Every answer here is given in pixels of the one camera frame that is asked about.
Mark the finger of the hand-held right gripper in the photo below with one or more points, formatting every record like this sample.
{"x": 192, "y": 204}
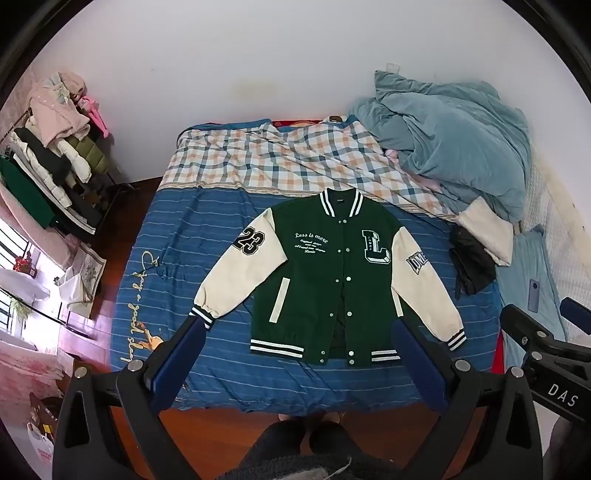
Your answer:
{"x": 521, "y": 327}
{"x": 577, "y": 316}

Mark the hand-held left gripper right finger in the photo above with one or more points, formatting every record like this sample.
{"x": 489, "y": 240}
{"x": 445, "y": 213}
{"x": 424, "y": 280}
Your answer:
{"x": 422, "y": 364}

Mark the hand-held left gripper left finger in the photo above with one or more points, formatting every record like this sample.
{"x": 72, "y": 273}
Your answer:
{"x": 178, "y": 364}

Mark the green and cream varsity jacket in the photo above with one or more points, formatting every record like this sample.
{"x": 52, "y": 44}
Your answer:
{"x": 323, "y": 286}

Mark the black clothes rack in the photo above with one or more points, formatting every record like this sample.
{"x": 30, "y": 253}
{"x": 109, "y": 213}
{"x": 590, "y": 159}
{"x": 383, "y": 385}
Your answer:
{"x": 108, "y": 182}

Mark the blue smartphone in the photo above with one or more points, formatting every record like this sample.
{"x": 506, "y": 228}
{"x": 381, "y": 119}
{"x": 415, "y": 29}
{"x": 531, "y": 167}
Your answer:
{"x": 534, "y": 295}

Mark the black garment on bed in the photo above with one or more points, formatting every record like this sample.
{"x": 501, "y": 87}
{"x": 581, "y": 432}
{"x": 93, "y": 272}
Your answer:
{"x": 471, "y": 263}

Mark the cream folded cloth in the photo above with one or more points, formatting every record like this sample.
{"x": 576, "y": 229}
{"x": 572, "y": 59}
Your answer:
{"x": 485, "y": 230}

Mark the blue striped bed cover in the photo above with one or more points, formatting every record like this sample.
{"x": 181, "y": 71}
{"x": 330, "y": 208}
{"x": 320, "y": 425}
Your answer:
{"x": 184, "y": 258}

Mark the floral printed cloth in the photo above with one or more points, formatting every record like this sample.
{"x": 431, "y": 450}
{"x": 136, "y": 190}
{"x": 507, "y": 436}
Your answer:
{"x": 90, "y": 272}

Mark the person's legs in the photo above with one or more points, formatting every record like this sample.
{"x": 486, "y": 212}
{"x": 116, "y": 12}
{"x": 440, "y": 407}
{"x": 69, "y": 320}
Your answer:
{"x": 318, "y": 438}

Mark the brown wooden shelf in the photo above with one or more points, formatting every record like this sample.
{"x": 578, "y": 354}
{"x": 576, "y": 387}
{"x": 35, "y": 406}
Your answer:
{"x": 46, "y": 408}

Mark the white shopping bag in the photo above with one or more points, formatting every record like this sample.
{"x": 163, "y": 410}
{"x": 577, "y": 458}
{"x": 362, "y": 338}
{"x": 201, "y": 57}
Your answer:
{"x": 41, "y": 445}

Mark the red flower plant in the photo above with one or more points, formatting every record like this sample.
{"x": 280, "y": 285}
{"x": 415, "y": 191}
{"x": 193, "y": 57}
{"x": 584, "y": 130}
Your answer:
{"x": 23, "y": 266}

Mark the window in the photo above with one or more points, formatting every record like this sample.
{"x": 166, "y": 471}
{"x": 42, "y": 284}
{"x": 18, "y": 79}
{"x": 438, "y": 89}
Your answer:
{"x": 11, "y": 249}

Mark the light blue duvet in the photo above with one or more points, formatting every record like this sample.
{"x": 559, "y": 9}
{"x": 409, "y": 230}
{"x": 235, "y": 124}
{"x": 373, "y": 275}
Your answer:
{"x": 443, "y": 134}

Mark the olive puffer jacket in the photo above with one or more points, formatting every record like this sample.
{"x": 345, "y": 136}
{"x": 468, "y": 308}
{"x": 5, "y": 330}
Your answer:
{"x": 90, "y": 154}

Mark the white puffer jacket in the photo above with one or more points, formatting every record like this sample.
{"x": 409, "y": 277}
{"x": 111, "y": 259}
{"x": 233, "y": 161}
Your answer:
{"x": 44, "y": 177}

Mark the plaid blanket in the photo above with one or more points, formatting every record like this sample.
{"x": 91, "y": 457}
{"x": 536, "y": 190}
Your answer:
{"x": 277, "y": 157}

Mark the pink cloth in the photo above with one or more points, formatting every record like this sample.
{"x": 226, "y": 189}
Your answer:
{"x": 98, "y": 117}

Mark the red cloth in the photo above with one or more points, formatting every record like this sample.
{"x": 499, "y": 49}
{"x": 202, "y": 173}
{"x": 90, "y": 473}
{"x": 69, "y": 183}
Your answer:
{"x": 295, "y": 122}

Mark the beige pink coat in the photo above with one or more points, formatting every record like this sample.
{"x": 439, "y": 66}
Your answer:
{"x": 53, "y": 106}

